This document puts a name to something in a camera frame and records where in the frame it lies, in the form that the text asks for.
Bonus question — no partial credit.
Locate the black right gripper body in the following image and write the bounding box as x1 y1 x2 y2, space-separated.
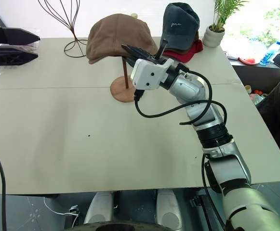
125 56 172 68

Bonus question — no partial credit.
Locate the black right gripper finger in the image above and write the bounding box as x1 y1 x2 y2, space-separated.
121 44 155 59
157 38 169 60

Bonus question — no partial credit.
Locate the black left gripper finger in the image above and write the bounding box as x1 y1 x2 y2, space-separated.
0 26 41 47
0 45 39 68

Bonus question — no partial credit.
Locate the red baseball cap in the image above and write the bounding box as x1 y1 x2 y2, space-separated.
163 38 204 64

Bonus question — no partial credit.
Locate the dark grey baseball cap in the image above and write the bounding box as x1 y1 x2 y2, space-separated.
160 2 200 52

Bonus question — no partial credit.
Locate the brown baseball cap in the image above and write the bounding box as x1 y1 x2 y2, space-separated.
165 30 201 53

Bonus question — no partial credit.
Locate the wooden hat stand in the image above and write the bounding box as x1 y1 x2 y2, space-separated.
110 56 137 103

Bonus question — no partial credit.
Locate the white ribbed plant pot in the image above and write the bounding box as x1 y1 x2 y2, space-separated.
202 24 226 48

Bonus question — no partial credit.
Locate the green palm plant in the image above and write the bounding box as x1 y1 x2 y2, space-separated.
211 0 249 33

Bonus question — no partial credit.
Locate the white plate with red item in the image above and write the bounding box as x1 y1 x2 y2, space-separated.
238 56 260 66

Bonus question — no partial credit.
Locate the plastic water bottle blue label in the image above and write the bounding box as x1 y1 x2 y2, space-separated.
259 41 280 66

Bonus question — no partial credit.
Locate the silver robot leg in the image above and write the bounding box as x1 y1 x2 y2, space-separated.
83 191 114 227
155 189 183 231

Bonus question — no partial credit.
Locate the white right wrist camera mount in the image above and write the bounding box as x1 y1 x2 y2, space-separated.
131 58 174 91

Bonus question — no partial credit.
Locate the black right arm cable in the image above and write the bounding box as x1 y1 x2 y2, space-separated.
133 63 228 231

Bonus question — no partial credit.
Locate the dark wire hat stand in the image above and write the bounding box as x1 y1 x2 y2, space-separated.
38 0 88 58

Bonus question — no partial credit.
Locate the thin white cable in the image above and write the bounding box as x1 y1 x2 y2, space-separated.
43 196 81 226

